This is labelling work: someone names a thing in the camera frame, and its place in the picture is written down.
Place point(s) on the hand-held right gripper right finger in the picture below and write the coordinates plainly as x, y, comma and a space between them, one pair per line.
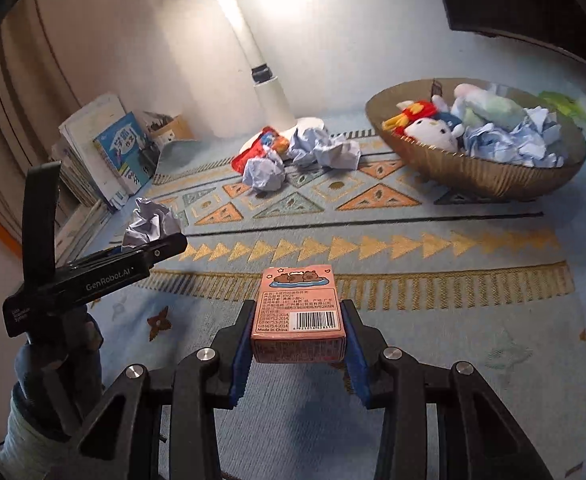
358, 370

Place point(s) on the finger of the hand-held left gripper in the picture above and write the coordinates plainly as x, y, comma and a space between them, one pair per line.
158, 250

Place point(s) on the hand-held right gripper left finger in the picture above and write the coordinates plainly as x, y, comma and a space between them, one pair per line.
240, 360

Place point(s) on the pale blue paper ball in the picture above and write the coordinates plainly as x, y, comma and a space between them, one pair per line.
323, 150
265, 172
543, 135
148, 225
488, 145

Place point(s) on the pink card box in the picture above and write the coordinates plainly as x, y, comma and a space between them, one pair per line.
298, 310

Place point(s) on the brown wicker basket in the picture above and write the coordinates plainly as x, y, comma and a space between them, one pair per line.
473, 177

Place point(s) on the white cat plush toy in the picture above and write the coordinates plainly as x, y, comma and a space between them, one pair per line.
430, 132

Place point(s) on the red and yellow plush toy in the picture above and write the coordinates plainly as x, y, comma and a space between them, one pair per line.
418, 110

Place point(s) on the pastel green plush toy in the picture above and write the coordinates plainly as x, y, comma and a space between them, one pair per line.
493, 110

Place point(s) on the person's left forearm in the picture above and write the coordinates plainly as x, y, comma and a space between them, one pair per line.
28, 430

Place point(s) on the person's left hand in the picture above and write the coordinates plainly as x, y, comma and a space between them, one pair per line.
93, 340

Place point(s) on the stack of flat books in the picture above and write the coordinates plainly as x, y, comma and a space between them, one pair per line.
80, 230

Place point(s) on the blue patterned woven mat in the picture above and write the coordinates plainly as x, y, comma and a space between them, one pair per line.
423, 310

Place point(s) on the blue boxed book set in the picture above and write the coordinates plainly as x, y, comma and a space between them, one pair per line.
123, 155

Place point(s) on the wooden desk box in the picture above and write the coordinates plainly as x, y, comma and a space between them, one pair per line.
173, 132

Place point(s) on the row of upright books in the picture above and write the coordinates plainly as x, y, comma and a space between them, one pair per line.
88, 130

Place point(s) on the red snack packet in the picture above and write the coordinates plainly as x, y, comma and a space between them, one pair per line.
260, 142

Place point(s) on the beige curtain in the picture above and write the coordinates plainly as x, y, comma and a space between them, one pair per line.
18, 110

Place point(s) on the white desk lamp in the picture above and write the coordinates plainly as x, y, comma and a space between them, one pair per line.
273, 100

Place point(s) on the green tissue packet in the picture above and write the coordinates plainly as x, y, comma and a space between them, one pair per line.
568, 105

